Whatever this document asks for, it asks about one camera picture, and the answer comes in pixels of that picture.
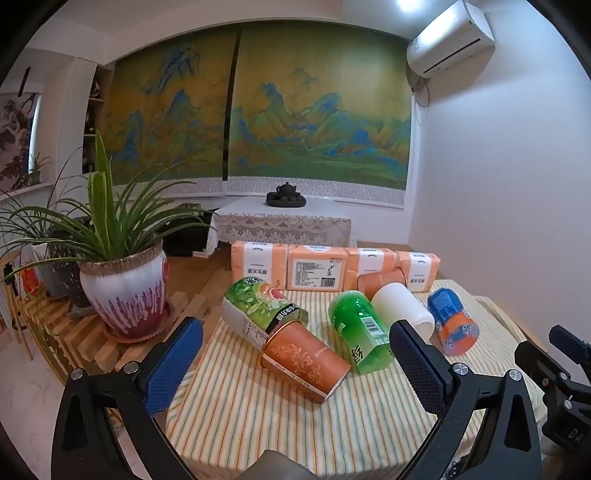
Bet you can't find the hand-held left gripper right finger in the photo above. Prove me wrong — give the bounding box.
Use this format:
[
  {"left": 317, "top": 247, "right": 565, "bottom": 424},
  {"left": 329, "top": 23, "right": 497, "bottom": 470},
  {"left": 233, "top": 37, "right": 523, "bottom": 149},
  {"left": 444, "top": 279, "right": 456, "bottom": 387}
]
[{"left": 390, "top": 319, "right": 542, "bottom": 480}]

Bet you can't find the wooden slatted bench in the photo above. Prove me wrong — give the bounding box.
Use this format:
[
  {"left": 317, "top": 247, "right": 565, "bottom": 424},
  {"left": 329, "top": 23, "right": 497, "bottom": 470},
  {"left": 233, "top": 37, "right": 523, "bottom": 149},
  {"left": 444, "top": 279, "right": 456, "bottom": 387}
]
[{"left": 18, "top": 267, "right": 232, "bottom": 376}]

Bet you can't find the green juice carton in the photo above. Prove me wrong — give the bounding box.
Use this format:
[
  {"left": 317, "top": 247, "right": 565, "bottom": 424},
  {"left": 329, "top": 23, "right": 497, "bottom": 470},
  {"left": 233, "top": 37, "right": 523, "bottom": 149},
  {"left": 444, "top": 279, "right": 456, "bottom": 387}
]
[{"left": 220, "top": 276, "right": 310, "bottom": 352}]

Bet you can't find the lace tablecloth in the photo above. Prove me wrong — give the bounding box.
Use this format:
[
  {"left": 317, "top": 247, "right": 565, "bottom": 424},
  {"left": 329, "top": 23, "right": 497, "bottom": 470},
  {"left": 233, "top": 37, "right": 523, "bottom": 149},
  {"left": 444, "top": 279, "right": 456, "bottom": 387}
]
[{"left": 210, "top": 198, "right": 357, "bottom": 250}]

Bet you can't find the green plastic bottle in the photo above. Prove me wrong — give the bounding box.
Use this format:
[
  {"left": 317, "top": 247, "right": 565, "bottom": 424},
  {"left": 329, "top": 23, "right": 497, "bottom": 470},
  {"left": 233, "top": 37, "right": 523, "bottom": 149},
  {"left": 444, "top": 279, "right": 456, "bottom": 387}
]
[{"left": 328, "top": 290, "right": 394, "bottom": 376}]

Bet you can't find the wall shelf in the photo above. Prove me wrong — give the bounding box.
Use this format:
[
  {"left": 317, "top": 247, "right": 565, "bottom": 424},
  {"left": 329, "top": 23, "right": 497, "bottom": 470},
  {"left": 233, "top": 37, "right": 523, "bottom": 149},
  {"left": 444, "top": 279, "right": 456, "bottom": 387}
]
[{"left": 81, "top": 65, "right": 116, "bottom": 176}]

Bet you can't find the plain orange paper cup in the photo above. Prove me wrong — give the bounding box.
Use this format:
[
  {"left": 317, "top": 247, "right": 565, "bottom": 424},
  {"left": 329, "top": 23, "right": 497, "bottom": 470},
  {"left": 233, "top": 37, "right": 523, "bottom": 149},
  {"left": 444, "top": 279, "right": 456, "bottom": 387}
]
[{"left": 357, "top": 269, "right": 408, "bottom": 302}]

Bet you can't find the dark tea set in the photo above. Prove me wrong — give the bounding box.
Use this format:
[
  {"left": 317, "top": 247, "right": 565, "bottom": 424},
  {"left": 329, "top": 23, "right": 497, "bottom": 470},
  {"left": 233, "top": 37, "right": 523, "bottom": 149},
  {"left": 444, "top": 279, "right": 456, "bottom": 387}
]
[{"left": 265, "top": 181, "right": 307, "bottom": 208}]

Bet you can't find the wide landscape mural panel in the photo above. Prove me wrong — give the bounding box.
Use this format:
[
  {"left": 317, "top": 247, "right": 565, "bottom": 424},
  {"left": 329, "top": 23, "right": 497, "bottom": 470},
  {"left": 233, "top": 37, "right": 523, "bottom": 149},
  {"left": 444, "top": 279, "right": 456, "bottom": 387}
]
[{"left": 222, "top": 21, "right": 413, "bottom": 208}]

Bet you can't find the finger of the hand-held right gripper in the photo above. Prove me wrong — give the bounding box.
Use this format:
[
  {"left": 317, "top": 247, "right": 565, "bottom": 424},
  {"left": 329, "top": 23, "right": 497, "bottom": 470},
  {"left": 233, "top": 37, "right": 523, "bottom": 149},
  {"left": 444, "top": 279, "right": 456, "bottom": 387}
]
[
  {"left": 549, "top": 325, "right": 591, "bottom": 370},
  {"left": 514, "top": 340, "right": 558, "bottom": 403}
]

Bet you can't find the plant in grey pot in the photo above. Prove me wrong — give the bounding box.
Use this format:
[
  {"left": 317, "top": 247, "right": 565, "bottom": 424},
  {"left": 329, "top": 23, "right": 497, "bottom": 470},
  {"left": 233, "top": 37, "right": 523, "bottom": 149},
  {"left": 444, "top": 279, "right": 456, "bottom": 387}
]
[{"left": 0, "top": 147, "right": 100, "bottom": 309}]

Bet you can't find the hanging scroll painting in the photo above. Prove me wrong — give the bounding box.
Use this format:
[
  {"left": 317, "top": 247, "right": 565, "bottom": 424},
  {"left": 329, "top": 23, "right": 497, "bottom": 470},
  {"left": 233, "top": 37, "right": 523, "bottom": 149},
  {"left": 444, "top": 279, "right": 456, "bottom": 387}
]
[{"left": 0, "top": 91, "right": 40, "bottom": 195}]

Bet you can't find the plant in white purple pot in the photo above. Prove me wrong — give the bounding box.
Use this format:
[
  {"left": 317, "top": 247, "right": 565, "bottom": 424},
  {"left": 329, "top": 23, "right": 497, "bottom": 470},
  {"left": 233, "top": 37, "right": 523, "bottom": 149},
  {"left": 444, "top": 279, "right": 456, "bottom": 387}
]
[{"left": 0, "top": 128, "right": 218, "bottom": 339}]

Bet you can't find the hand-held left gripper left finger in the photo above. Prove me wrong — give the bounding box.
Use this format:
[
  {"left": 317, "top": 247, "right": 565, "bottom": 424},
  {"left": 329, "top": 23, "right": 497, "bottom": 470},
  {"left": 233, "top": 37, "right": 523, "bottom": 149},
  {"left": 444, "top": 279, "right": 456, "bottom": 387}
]
[{"left": 51, "top": 317, "right": 204, "bottom": 480}]

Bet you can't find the blue and orange can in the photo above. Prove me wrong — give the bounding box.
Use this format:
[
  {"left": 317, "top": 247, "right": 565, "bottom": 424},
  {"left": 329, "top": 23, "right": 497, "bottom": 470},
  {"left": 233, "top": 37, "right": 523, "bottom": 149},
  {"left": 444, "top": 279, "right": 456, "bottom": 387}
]
[{"left": 427, "top": 288, "right": 479, "bottom": 356}]

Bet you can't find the narrow landscape mural panel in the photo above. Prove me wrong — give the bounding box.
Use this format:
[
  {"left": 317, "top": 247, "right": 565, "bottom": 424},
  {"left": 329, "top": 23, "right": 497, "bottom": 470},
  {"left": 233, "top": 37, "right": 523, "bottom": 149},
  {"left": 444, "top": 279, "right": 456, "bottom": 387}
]
[{"left": 98, "top": 31, "right": 242, "bottom": 195}]

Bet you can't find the white air conditioner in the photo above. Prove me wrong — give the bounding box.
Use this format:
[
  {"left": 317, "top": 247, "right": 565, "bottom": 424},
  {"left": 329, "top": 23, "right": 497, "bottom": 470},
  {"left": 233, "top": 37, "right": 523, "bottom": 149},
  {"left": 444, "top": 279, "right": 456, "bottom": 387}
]
[{"left": 406, "top": 0, "right": 497, "bottom": 77}]

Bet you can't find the orange patterned paper cup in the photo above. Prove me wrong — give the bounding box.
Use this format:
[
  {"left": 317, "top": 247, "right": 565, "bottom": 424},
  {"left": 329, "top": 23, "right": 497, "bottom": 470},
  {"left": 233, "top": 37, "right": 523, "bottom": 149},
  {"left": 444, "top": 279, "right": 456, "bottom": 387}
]
[{"left": 261, "top": 322, "right": 352, "bottom": 405}]

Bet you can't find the orange tissue pack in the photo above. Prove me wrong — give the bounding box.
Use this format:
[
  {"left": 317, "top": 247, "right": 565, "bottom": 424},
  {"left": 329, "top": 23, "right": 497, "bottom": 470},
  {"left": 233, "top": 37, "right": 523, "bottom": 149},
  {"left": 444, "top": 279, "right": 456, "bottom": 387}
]
[
  {"left": 285, "top": 244, "right": 348, "bottom": 292},
  {"left": 344, "top": 246, "right": 398, "bottom": 288},
  {"left": 230, "top": 240, "right": 290, "bottom": 291},
  {"left": 394, "top": 250, "right": 440, "bottom": 294}
]

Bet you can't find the white paper cup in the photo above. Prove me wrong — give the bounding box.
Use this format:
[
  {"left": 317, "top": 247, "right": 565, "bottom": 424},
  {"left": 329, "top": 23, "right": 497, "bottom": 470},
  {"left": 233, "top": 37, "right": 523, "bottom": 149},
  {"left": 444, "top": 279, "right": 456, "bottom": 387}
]
[{"left": 371, "top": 282, "right": 435, "bottom": 343}]

